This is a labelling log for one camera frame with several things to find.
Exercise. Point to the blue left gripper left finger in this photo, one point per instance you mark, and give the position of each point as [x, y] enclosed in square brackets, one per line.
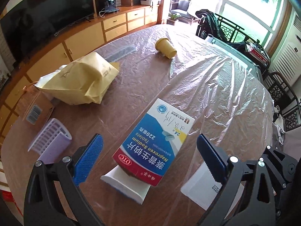
[87, 159]

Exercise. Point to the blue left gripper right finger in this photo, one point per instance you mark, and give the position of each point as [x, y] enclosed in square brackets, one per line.
[214, 157]

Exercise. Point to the white slotted plastic basket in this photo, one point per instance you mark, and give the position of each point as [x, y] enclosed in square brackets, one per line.
[51, 141]

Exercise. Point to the blue white medicine box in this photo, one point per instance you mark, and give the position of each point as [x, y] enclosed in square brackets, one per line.
[149, 150]

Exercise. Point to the brown cardboard box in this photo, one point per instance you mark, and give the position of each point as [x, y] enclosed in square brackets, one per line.
[34, 107]

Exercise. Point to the yellow paper bag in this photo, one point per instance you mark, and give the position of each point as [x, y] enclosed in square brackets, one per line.
[83, 81]

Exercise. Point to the yellow paper cup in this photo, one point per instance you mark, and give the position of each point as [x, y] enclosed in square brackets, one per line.
[164, 46]

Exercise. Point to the white paper leaflet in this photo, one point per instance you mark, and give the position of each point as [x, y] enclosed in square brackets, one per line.
[201, 188]

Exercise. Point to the white air conditioner unit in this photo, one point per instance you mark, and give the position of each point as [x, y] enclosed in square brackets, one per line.
[287, 60]

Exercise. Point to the dark wooden chair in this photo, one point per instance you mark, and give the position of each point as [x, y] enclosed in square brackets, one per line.
[232, 35]

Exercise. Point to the long wooden cabinet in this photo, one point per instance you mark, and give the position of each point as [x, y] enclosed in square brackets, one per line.
[77, 41]

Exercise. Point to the large flat television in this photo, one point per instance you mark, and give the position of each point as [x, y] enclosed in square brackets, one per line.
[32, 23]

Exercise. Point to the potted green plant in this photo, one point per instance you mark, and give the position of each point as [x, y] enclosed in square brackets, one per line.
[173, 18]

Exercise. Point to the black coffee machine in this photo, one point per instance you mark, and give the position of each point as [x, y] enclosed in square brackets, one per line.
[106, 6]

